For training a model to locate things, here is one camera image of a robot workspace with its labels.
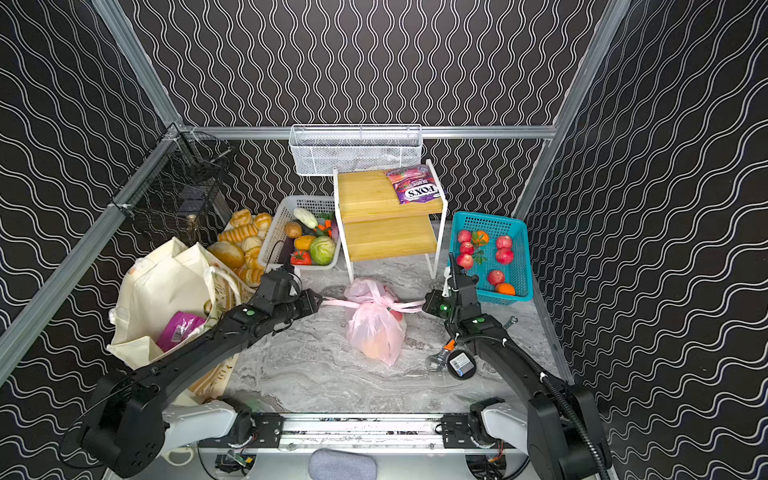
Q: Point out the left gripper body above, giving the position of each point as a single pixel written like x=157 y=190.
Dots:
x=306 y=301

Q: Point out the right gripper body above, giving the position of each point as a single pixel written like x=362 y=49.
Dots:
x=435 y=302

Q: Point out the pink plastic grocery bag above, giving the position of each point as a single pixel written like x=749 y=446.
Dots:
x=375 y=318

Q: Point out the purple snack packet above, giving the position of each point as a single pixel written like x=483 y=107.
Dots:
x=179 y=328

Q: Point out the cream canvas tote bag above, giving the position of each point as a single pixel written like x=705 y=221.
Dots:
x=173 y=278

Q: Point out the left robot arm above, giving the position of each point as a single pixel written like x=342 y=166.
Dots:
x=123 y=427

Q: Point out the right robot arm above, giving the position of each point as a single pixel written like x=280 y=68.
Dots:
x=561 y=432

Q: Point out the red tomato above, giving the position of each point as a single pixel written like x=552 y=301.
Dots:
x=301 y=258

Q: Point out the orange box cutter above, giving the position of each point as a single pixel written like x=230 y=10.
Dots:
x=438 y=362

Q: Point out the green cabbage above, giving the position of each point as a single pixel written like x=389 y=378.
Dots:
x=322 y=250

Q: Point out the yellow orange vegetable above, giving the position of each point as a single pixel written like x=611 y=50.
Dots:
x=304 y=242

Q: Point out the black round tape measure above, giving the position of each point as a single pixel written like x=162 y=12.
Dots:
x=461 y=365

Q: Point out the orange fruit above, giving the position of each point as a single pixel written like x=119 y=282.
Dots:
x=505 y=289

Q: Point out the brown potato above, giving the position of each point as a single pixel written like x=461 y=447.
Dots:
x=293 y=229

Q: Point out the white plastic vegetable basket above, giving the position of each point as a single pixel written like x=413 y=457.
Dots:
x=278 y=248

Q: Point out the silver wrench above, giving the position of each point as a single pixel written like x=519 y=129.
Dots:
x=512 y=321

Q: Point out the teal plastic fruit basket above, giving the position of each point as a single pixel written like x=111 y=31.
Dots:
x=495 y=250

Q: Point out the red apple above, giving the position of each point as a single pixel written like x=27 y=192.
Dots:
x=504 y=256

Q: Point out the large bread loaf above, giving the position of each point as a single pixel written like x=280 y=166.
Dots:
x=230 y=254

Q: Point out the wooden two-tier shelf rack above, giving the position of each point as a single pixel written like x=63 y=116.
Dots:
x=374 y=225

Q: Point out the long braided bread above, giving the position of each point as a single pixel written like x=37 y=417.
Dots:
x=238 y=234

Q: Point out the purple Fox's candy bag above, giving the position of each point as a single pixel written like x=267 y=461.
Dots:
x=415 y=184

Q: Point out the grey cloth pad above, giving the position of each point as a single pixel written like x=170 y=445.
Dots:
x=326 y=464

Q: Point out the metal base rail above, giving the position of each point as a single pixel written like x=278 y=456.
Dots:
x=372 y=427

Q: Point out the white wire wall basket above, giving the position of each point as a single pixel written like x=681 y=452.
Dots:
x=322 y=149

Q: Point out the black wire wall basket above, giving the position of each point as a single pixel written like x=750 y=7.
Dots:
x=182 y=194

